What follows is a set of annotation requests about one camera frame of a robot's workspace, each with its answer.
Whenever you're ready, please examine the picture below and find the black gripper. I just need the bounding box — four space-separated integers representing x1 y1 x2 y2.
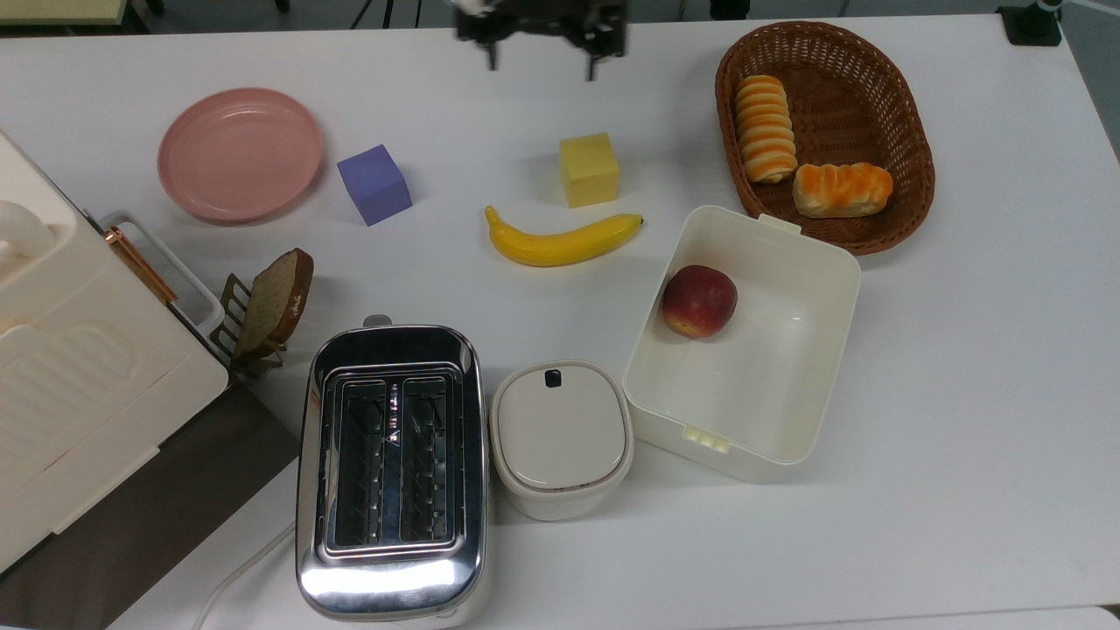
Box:
454 0 628 82

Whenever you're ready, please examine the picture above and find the striped orange bread roll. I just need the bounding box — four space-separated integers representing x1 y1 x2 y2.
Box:
733 74 800 185

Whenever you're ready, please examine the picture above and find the brown wicker basket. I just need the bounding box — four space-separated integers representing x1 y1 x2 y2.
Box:
715 21 936 257

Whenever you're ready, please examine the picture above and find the orange glazed bread roll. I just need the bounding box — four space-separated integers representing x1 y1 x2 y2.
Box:
792 162 895 220

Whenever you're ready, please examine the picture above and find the yellow foam cube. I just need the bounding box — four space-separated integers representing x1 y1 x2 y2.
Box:
559 132 621 209

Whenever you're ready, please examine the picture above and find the yellow banana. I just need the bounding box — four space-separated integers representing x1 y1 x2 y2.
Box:
486 205 645 269

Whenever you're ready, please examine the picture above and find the purple foam cube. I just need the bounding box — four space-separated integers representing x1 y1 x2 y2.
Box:
337 144 414 228

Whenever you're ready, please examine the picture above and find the red apple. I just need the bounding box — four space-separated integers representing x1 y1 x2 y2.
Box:
661 264 739 340

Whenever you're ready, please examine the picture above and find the pink plate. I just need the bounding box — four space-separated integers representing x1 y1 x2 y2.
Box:
157 87 326 223

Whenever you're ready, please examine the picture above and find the brown toast slice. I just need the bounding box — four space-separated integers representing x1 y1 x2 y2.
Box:
234 248 315 359

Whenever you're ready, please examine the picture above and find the small cream lidded bin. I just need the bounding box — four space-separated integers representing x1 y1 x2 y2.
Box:
489 360 635 523

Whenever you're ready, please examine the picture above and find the white plastic storage container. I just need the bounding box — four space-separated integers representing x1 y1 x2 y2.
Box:
622 206 863 485

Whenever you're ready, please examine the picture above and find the metal toast rack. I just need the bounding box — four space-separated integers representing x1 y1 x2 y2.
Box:
213 273 286 379

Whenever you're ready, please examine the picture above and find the cream chrome toaster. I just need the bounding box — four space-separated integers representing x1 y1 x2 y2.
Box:
296 315 492 627

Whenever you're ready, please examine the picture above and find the white oven appliance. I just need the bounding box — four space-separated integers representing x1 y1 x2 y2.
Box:
0 131 230 574

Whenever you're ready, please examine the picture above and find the dark brown wooden box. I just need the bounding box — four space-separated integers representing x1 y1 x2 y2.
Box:
0 383 300 630

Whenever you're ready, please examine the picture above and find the black table clamp mount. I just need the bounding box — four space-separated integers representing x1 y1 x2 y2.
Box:
1000 0 1065 47

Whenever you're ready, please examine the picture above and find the white toaster cord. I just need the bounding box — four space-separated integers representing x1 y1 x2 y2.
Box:
191 521 298 630

